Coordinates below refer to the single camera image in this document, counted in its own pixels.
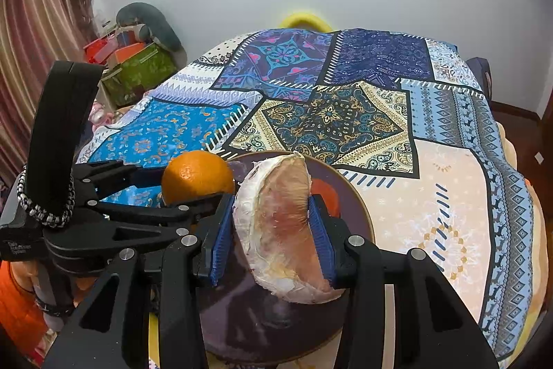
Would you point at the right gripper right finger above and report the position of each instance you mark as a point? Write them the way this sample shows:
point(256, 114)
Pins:
point(402, 312)

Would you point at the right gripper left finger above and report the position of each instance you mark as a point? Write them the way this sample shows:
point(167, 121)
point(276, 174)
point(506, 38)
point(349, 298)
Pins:
point(110, 327)

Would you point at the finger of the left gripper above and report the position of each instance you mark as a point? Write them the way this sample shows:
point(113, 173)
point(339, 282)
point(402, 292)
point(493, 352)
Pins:
point(109, 177)
point(180, 214)

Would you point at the large orange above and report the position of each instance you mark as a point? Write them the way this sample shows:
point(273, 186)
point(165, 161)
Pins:
point(196, 174)

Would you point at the peeled pomelo wedge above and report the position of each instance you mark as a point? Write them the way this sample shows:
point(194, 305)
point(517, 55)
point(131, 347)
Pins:
point(270, 216)

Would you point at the red tomato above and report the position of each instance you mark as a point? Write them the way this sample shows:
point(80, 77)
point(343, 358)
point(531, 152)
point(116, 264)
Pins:
point(328, 194)

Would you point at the pink piggy toy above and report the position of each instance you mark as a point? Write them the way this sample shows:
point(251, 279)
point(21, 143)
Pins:
point(100, 116)

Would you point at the green storage box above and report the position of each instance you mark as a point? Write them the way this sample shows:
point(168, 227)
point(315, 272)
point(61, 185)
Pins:
point(144, 71)

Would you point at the purple round plate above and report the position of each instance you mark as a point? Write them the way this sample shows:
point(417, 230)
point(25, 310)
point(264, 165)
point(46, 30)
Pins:
point(260, 313)

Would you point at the grey plush toy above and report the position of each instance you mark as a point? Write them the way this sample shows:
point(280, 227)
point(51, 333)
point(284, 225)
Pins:
point(154, 20)

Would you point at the striped red curtain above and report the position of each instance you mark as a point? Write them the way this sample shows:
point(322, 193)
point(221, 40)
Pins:
point(34, 35)

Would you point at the blue patchwork bedspread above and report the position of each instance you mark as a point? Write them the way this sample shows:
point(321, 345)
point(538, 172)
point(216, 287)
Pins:
point(401, 117)

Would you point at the yellow curved cushion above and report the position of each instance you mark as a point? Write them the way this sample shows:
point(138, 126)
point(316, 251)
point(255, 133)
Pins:
point(306, 21)

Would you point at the dark purple chair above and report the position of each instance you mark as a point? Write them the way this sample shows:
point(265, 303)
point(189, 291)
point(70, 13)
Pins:
point(481, 69)

